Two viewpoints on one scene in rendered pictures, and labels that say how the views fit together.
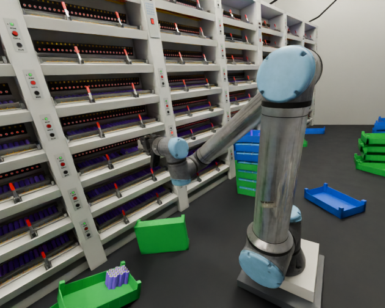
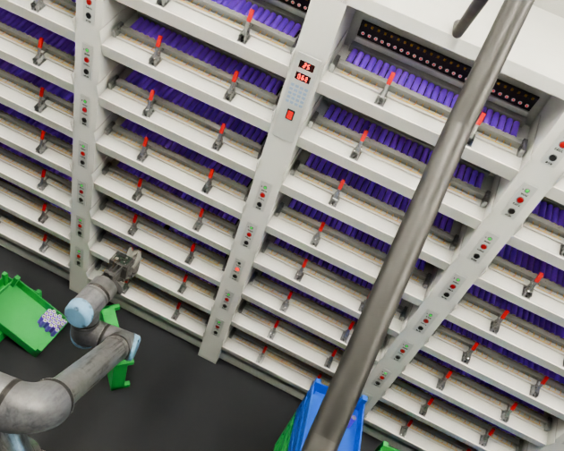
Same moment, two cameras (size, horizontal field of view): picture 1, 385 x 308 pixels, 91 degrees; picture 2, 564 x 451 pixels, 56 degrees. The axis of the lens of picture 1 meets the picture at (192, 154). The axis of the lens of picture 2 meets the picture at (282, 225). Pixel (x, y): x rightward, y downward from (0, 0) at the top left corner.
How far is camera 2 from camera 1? 1.70 m
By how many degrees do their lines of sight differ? 48
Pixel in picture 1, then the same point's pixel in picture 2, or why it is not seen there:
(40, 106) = (83, 132)
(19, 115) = (64, 129)
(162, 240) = not seen: hidden behind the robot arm
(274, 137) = not seen: outside the picture
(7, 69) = (69, 86)
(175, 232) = not seen: hidden behind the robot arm
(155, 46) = (275, 150)
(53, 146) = (80, 172)
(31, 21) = (107, 52)
